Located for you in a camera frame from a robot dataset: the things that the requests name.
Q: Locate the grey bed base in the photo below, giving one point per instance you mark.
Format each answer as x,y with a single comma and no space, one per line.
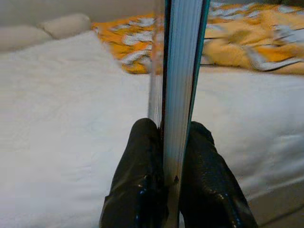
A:
280,204

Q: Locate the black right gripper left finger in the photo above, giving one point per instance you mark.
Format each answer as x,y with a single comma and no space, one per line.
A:
137,171

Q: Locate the teal cover book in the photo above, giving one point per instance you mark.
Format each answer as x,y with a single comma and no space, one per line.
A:
180,71

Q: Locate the white quilted mattress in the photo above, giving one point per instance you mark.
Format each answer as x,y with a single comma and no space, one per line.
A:
71,118

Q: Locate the yellow cartoon print blanket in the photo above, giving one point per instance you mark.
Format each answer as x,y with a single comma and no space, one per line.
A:
249,47

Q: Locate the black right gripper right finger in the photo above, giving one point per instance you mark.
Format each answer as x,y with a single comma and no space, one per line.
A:
206,185

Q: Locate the small beige pillow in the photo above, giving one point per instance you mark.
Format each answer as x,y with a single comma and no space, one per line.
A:
66,25

